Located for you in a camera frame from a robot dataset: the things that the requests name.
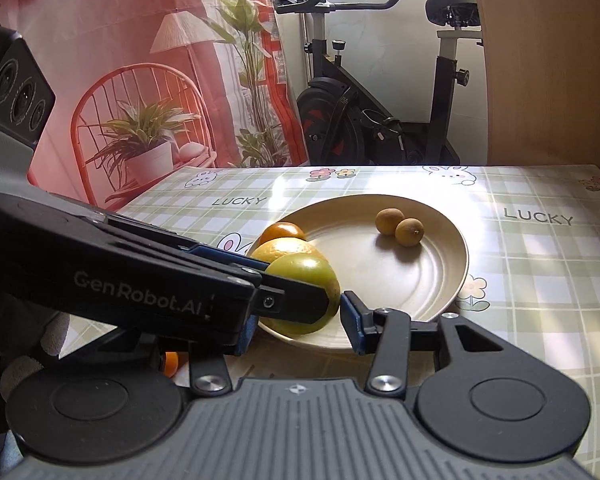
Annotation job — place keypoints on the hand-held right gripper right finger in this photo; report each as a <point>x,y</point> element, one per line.
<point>352,322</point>

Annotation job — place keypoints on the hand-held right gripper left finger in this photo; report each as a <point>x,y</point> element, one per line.
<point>209,375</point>

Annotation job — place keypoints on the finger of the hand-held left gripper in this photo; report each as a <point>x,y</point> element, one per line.
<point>225,257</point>
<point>290,300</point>

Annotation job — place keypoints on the green jujube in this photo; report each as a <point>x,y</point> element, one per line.
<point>300,270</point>

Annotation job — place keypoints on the bright orange mandarin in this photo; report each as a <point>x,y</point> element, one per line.
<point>171,364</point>

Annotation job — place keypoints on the yellow lemon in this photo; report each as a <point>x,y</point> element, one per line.
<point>285,250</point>

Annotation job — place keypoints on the beige round plate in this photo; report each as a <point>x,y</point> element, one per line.
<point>380,270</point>

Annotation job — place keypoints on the dark orange tangerine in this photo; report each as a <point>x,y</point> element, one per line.
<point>282,232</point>

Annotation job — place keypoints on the small brown kiwi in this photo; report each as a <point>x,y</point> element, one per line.
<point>387,221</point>
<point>411,233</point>

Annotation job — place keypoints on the person's left hand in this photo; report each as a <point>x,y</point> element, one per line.
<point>25,350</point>

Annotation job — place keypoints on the black exercise bike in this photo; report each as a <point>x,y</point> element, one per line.
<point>330,115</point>

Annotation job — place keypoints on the green checked bunny tablecloth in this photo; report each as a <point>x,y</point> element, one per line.
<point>530,270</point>

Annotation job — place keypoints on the printed room backdrop cloth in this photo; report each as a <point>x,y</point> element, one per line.
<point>105,35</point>

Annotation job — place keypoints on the wooden cabinet panel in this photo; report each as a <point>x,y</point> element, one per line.
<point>545,60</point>

